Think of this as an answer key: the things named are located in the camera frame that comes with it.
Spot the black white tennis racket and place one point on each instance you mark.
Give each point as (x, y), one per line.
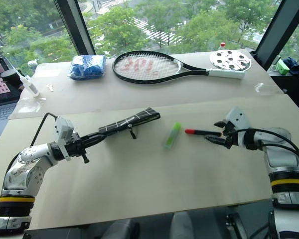
(139, 66)

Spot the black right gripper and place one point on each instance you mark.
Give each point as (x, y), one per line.
(231, 135)

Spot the small white key-shaped piece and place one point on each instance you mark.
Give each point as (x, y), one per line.
(49, 87)

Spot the clear plastic sheet piece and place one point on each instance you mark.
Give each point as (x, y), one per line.
(30, 105)

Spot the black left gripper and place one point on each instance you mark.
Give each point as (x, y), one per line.
(74, 147)

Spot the dark rounded shape under table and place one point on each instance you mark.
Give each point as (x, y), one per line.
(123, 230)

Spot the green highlighter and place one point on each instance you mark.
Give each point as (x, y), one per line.
(172, 135)

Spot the green box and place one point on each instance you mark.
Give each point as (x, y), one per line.
(282, 67)

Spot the blue plastic bag bundle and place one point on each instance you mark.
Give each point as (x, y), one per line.
(87, 66)

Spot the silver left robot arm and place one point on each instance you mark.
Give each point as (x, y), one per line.
(27, 164)

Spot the dark window frame pillar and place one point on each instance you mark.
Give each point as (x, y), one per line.
(279, 30)
(74, 27)

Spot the red capped bottle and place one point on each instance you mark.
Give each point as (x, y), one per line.
(222, 44)

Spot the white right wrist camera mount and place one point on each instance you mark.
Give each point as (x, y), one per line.
(238, 119)

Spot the small clear plastic piece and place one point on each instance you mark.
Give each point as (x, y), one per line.
(259, 87)

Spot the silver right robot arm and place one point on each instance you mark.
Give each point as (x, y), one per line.
(284, 159)

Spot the black cylinder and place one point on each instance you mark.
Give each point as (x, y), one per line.
(10, 77)

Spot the red marker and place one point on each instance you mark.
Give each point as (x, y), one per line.
(201, 132)

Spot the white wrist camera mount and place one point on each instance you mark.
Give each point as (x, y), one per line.
(238, 119)
(63, 129)

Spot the silver perforated round disc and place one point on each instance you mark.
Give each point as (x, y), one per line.
(230, 60)

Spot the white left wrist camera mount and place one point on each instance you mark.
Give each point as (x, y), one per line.
(63, 129)

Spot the grey laptop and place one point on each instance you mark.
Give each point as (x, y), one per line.
(0, 109)

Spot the dark blue cloth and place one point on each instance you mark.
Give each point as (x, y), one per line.
(295, 66)

